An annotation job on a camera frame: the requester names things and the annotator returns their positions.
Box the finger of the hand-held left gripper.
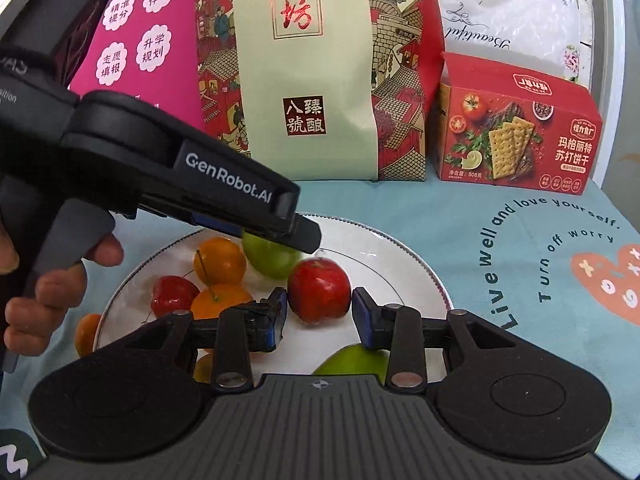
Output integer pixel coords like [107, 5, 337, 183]
[136, 204, 322, 256]

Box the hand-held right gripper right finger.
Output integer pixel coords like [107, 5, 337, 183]
[351, 287, 516, 392]

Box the white plate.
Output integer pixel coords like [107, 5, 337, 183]
[92, 214, 455, 361]

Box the red and beige gift bag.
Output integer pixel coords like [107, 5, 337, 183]
[194, 0, 446, 183]

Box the large green mango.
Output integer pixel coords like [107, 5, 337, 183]
[312, 342, 391, 377]

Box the tan longan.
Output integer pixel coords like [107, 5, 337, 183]
[192, 352, 216, 383]

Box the white floral bag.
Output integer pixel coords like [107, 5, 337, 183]
[430, 0, 596, 91]

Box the orange with stem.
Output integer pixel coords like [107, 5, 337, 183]
[190, 250, 255, 322]

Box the red cracker box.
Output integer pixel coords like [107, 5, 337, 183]
[438, 51, 604, 197]

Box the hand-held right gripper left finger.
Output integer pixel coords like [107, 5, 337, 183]
[122, 287, 290, 392]

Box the red apple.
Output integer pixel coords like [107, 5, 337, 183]
[150, 275, 201, 318]
[286, 257, 352, 323]

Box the pink tote bag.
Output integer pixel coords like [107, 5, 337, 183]
[67, 0, 208, 136]

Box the teal printed tablecloth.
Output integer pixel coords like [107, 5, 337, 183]
[0, 175, 640, 480]

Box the person's left hand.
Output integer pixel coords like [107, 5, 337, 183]
[4, 232, 124, 356]

